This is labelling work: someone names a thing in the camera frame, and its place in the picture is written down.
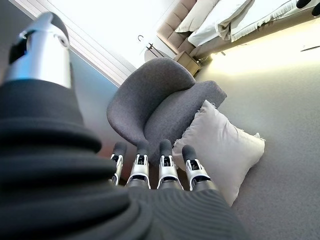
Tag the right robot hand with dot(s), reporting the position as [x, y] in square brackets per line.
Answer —
[302, 3]

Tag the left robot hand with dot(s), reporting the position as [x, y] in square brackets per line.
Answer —
[62, 187]

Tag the white fringed cushion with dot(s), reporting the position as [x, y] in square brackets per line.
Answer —
[220, 150]

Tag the white fringed throw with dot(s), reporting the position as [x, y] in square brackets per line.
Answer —
[265, 20]

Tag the white bed sheet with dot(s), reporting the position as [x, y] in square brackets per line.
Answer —
[207, 32]

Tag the grey fabric armchair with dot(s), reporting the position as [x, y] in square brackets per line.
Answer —
[140, 100]

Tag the beige wooden side table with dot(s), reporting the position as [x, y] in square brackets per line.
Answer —
[186, 60]

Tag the black metal stand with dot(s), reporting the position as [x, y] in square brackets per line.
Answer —
[150, 46]

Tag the white window frame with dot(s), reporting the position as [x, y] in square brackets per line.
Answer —
[100, 57]

